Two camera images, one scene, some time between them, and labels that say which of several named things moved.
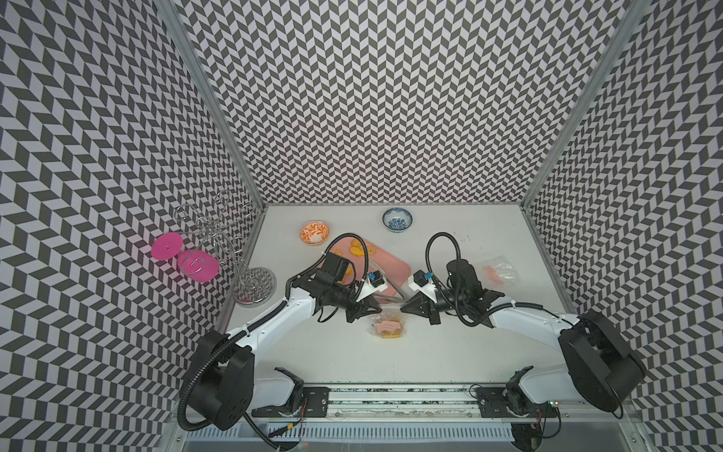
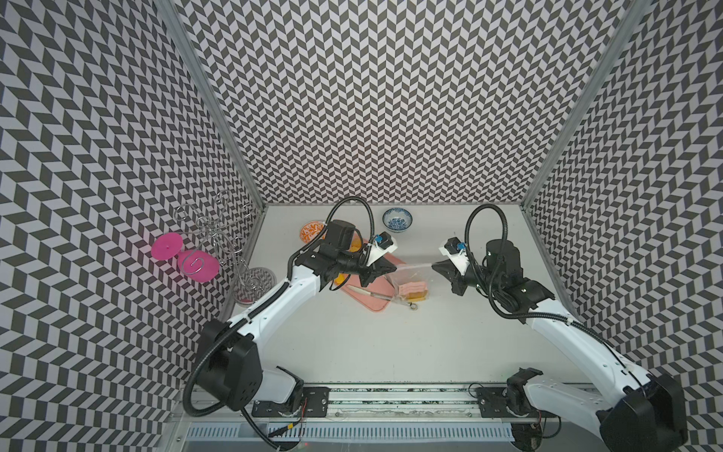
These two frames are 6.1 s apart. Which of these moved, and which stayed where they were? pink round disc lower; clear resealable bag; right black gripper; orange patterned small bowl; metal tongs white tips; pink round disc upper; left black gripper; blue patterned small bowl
Moved: clear resealable bag; metal tongs white tips; left black gripper; right black gripper
Stayed: orange patterned small bowl; blue patterned small bowl; pink round disc upper; pink round disc lower
